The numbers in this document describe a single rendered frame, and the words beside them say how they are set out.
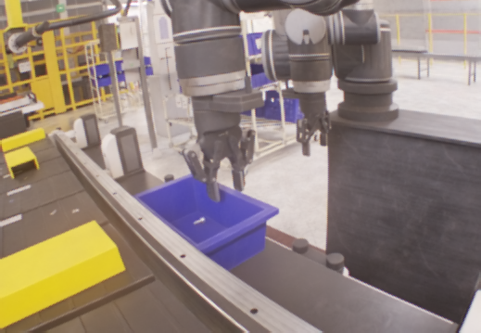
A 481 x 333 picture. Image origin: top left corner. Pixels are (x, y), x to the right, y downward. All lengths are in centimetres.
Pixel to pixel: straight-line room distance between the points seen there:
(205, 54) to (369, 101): 78
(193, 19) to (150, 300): 36
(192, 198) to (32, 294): 43
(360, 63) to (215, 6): 74
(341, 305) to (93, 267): 30
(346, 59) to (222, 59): 70
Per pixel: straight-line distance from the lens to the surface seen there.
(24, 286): 31
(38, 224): 49
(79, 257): 32
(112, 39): 346
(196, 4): 46
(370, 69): 112
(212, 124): 49
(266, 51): 112
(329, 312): 43
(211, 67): 46
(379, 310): 43
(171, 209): 64
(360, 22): 97
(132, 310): 29
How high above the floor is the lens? 120
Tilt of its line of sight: 19 degrees down
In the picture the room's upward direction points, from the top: 7 degrees counter-clockwise
